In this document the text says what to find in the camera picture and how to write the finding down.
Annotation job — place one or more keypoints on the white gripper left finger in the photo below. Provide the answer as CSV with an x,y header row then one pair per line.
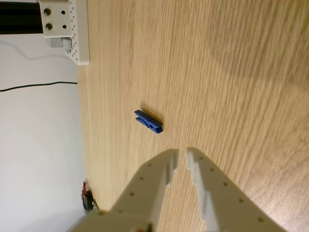
x,y
144,188

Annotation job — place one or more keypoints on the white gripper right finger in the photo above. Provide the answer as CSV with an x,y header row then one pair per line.
x,y
222,193

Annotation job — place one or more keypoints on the blue clothes peg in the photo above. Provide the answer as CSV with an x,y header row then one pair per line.
x,y
149,122

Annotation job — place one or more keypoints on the pale grey plastic clip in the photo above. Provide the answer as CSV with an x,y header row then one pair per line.
x,y
60,43

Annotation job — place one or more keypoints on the white perforated base plate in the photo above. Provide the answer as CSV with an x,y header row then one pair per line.
x,y
80,36

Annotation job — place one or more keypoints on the white post mounting bracket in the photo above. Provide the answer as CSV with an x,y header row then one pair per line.
x,y
56,19

